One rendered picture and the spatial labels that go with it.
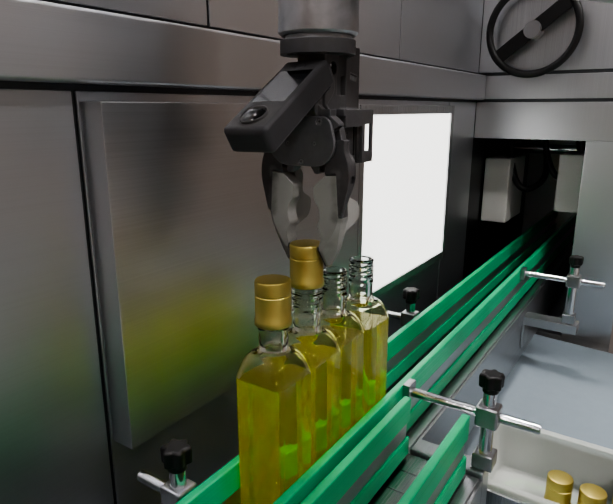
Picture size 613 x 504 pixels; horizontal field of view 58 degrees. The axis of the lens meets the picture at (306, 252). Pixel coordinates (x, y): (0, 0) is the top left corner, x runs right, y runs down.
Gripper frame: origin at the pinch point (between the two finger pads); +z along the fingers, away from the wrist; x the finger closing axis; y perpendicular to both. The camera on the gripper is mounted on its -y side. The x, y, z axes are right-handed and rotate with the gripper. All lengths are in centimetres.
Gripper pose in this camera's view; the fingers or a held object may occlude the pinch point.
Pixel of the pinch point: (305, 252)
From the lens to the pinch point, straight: 54.8
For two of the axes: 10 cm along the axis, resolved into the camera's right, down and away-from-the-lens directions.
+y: 5.4, -2.1, 8.1
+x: -8.4, -1.4, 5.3
